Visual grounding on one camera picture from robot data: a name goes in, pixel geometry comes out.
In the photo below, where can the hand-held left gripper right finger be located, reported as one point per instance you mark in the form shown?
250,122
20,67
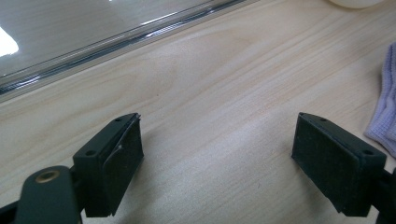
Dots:
336,168

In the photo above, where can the white divided storage box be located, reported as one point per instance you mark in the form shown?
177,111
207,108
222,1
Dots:
355,3

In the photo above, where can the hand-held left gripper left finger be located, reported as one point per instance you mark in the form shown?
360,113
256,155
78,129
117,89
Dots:
106,174

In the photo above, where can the clear flat box lid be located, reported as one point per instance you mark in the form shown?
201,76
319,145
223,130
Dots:
77,31

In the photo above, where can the lavender sock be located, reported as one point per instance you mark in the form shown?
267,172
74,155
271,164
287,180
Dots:
386,118

